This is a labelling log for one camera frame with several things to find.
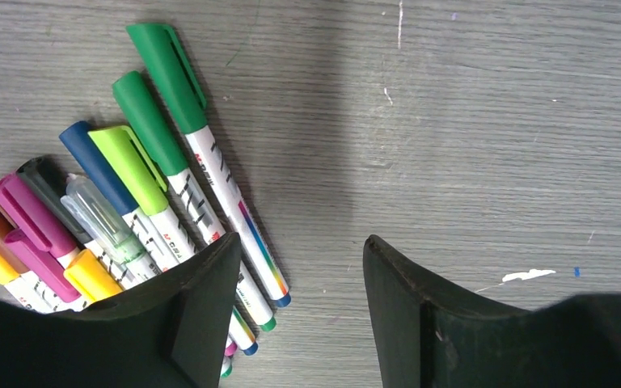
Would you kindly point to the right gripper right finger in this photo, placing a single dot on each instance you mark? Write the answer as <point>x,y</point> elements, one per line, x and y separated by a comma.
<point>430,332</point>

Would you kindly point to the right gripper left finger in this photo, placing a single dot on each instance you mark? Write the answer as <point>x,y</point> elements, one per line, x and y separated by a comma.
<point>63,349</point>

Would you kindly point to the lime cap marker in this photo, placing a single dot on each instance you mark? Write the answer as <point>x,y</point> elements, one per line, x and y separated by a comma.
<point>126,156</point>

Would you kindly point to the green clip cap marker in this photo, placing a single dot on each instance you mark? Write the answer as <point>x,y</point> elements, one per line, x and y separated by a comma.
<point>168,66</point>

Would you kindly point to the clear cap marker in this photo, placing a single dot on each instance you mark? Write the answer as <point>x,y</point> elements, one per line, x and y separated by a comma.
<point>107,225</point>

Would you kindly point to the lower magenta cap marker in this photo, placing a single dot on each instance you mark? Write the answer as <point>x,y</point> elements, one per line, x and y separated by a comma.
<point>47,277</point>

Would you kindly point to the magenta cap marker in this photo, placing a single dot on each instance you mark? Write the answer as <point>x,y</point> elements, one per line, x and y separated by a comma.
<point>38,223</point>
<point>47,277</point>

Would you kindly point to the upper magenta cap marker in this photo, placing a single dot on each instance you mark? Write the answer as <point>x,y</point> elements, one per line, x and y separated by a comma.
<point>38,223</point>

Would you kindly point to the black cap marker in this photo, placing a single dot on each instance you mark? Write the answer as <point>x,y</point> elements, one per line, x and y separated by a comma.
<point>48,183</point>

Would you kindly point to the yellow clip cap marker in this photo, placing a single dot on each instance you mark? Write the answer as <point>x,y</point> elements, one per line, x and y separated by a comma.
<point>11,278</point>

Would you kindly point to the blue cap marker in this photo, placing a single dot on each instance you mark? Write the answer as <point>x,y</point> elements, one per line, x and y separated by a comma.
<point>77,141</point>

